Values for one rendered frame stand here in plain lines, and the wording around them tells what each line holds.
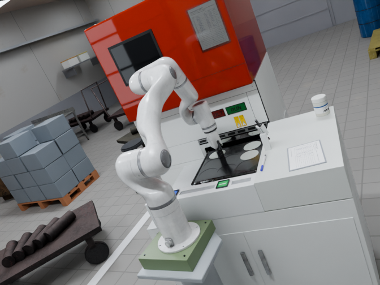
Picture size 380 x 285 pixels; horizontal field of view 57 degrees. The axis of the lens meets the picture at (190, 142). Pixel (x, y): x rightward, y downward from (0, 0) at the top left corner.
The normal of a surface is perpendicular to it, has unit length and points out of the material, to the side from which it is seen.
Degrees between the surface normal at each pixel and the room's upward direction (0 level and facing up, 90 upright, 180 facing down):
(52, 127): 90
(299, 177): 90
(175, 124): 90
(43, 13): 90
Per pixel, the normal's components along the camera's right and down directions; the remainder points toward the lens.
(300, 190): -0.29, 0.44
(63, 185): 0.83, -0.18
